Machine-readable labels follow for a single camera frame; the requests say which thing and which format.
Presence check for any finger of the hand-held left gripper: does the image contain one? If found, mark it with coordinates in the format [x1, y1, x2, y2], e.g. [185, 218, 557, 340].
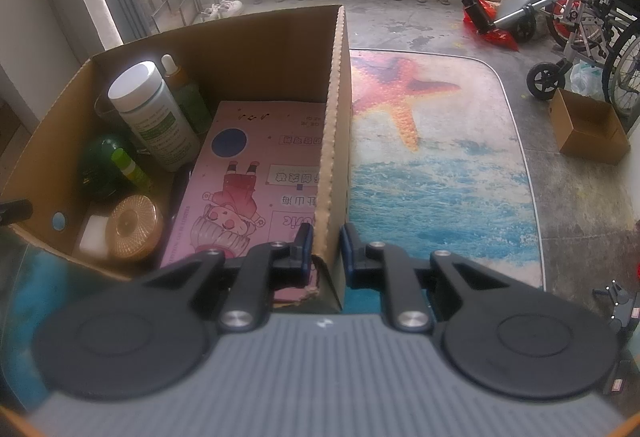
[0, 198, 34, 226]

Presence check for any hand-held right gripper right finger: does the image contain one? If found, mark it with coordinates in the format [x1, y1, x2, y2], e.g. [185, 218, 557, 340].
[340, 222, 508, 333]

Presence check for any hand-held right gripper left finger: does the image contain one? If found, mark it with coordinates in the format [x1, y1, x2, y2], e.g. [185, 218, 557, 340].
[141, 223, 316, 333]

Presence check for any white charger adapter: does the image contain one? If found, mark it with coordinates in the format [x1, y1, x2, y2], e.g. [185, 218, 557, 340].
[76, 211, 116, 259]

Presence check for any green glossy round jar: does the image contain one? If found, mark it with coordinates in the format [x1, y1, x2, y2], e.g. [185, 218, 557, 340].
[79, 132, 139, 204]

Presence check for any pink illustrated book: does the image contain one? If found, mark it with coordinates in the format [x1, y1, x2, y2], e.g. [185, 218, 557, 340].
[159, 100, 327, 304]

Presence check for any gold-lidded black jar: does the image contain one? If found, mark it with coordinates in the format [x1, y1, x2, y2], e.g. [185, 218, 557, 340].
[105, 194, 166, 263]

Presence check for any green lip balm tube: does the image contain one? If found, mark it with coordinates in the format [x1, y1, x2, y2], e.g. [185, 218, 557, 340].
[110, 147, 154, 193]

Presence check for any white pill bottle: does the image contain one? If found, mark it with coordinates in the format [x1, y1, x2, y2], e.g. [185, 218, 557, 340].
[106, 60, 203, 174]

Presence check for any green dropper bottle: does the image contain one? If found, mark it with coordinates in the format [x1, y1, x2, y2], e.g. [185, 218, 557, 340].
[159, 54, 214, 136]

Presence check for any large cardboard box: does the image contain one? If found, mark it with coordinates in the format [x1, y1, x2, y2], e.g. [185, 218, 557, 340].
[0, 4, 355, 314]

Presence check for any beach print floor mat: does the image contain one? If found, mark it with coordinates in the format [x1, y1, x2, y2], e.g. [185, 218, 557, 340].
[10, 48, 549, 370]

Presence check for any red plastic bag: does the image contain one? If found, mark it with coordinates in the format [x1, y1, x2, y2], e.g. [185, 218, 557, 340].
[461, 0, 522, 51]

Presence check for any small open cardboard box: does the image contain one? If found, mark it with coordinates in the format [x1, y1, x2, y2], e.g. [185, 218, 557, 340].
[548, 87, 633, 166]

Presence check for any black mechanical device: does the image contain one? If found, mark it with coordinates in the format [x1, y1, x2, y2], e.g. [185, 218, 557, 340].
[591, 267, 640, 399]

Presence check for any white plastic bag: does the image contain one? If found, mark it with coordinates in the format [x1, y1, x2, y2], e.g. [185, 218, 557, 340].
[569, 61, 609, 101]

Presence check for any wheelchair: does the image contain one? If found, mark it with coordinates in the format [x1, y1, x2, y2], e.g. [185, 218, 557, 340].
[436, 0, 640, 126]

